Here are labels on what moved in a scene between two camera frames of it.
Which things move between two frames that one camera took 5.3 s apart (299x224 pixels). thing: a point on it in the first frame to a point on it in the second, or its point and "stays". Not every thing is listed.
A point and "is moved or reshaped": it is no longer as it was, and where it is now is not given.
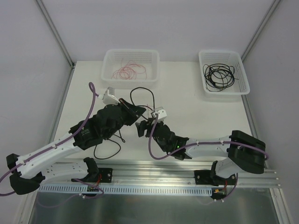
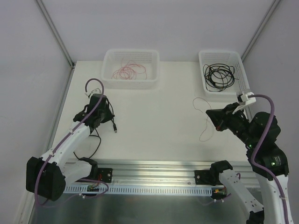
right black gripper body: (149, 129) to (224, 119)
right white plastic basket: (240, 87) stays
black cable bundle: (124, 142) is moved or reshaped
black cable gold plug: (218, 77) stays
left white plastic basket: (130, 68) stays
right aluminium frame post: (259, 30) stays
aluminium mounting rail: (174, 173) stays
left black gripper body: (127, 112) to (107, 113)
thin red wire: (128, 72) stays
